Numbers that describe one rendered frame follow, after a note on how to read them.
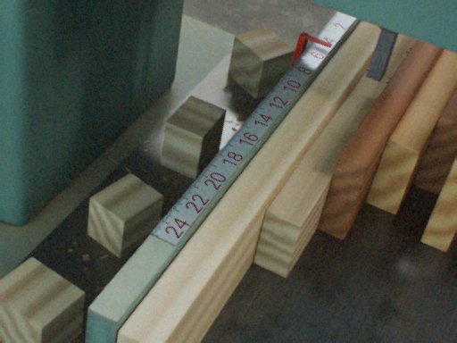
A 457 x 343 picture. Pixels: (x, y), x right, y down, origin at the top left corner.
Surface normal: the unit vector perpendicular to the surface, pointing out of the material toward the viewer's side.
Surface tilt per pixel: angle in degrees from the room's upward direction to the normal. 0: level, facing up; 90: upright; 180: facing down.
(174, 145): 90
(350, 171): 90
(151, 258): 0
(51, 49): 90
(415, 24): 90
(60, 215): 0
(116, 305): 0
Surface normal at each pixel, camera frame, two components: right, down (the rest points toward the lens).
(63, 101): 0.89, 0.39
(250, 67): -0.79, 0.31
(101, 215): -0.63, 0.44
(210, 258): 0.15, -0.75
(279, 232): -0.44, 0.54
